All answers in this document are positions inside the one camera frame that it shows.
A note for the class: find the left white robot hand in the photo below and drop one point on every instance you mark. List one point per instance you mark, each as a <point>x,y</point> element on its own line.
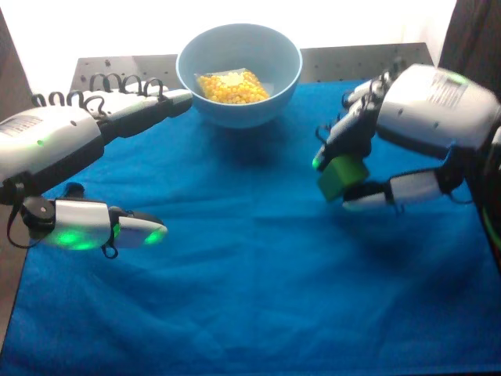
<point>51,137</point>

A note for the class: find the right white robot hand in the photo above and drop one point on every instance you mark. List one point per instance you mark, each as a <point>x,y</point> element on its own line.
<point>422,109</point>

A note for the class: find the green cube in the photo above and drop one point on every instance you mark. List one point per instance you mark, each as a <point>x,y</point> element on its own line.
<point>340,176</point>

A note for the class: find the bag of yellow beads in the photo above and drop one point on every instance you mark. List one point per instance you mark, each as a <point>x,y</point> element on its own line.
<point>233,90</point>

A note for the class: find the black curtain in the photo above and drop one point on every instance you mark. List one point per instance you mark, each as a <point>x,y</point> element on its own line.
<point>11,78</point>

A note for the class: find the light blue bowl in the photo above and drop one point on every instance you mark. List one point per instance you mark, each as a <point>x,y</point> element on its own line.
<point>238,51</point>

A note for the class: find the blue table cloth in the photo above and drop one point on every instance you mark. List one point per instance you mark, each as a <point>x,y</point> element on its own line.
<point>250,254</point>

